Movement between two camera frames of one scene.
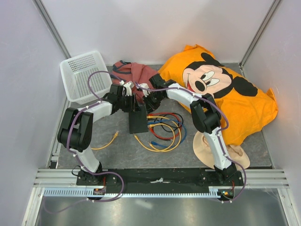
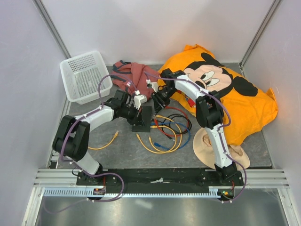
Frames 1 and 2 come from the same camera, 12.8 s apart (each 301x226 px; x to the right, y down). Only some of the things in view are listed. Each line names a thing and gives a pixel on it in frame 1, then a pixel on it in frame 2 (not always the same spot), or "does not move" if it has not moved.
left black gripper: x=133 y=106 → x=138 y=120
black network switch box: x=138 y=122 does not move
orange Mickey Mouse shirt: x=248 y=106 does not move
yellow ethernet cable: x=100 y=147 does not move
